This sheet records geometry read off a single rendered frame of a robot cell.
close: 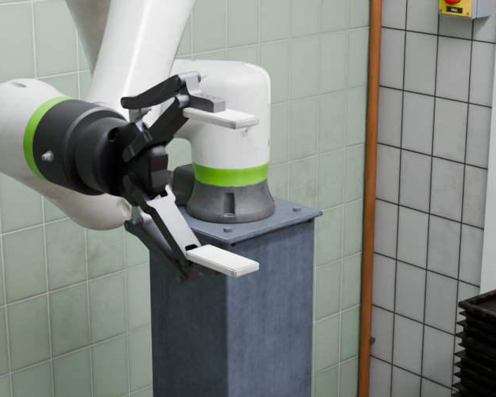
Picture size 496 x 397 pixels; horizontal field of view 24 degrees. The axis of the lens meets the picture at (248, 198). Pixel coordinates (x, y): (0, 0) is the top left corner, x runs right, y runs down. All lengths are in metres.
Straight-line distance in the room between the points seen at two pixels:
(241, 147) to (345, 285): 1.28
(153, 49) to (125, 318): 1.24
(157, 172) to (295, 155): 1.71
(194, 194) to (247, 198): 0.10
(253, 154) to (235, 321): 0.27
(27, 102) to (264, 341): 0.82
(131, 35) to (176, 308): 0.66
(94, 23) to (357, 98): 1.30
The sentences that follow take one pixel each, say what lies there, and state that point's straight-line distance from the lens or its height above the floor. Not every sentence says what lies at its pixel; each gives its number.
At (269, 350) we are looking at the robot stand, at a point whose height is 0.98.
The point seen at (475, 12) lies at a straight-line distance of 2.67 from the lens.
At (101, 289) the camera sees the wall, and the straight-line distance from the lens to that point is 2.50.
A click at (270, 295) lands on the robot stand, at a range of 1.90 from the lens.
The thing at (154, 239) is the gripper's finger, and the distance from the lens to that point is 1.12.
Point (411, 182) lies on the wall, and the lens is 2.93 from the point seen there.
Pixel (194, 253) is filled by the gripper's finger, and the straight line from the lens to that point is 1.07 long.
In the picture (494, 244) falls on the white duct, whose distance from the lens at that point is 2.79.
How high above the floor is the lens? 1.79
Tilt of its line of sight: 17 degrees down
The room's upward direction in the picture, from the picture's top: straight up
